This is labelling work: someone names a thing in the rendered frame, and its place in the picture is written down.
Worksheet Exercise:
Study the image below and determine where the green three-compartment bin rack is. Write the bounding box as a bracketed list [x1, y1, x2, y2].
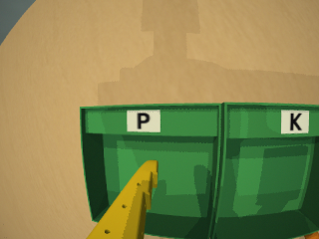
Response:
[80, 103, 319, 239]

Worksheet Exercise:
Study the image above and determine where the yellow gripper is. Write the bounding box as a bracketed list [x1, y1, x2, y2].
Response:
[86, 160, 159, 239]

